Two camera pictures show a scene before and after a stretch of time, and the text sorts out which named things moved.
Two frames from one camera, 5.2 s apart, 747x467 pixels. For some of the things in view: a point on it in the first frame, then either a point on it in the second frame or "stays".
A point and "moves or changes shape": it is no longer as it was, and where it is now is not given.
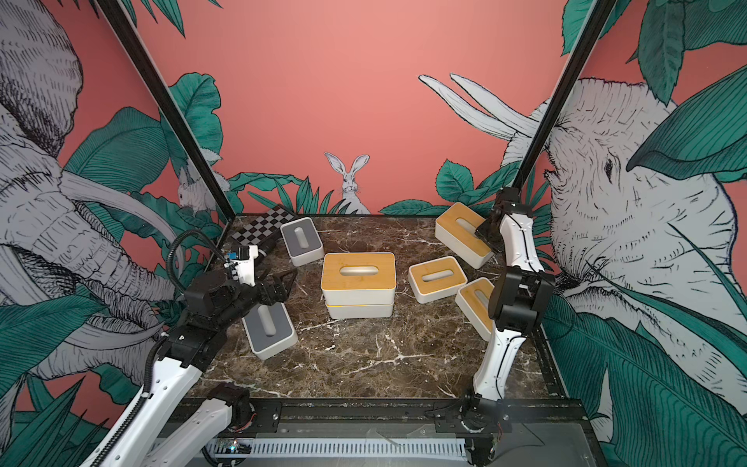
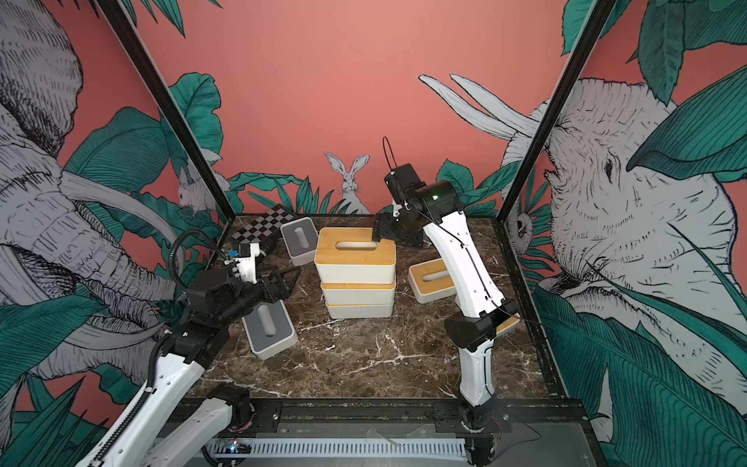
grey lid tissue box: (269, 330) stays
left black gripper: (281, 293) stays
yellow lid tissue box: (360, 310) stays
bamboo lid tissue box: (455, 228) moves or changes shape
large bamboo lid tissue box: (359, 278) stays
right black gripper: (484, 229) to (384, 230)
